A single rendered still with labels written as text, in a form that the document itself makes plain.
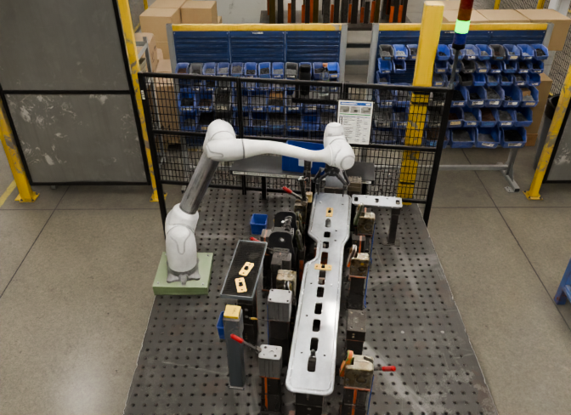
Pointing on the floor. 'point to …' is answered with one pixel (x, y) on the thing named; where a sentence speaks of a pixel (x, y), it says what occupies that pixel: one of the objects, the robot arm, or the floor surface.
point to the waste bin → (545, 125)
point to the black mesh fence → (285, 128)
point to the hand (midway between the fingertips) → (330, 192)
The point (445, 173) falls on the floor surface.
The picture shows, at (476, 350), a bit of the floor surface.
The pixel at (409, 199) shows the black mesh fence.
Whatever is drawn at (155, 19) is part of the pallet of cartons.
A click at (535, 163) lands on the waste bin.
